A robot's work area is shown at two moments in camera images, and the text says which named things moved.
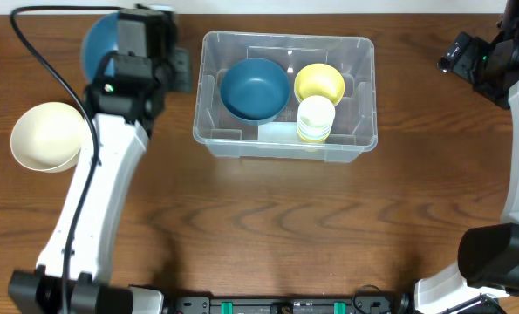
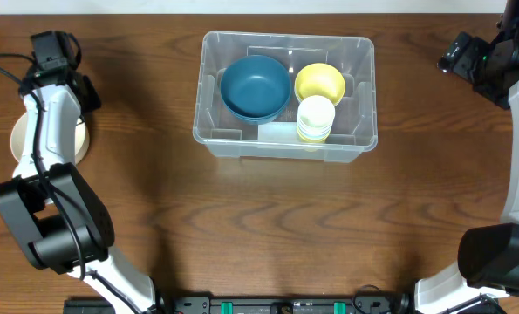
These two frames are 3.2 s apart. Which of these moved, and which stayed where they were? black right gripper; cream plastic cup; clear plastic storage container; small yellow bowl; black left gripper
Moved: black left gripper
Stayed: cream plastic cup; black right gripper; clear plastic storage container; small yellow bowl
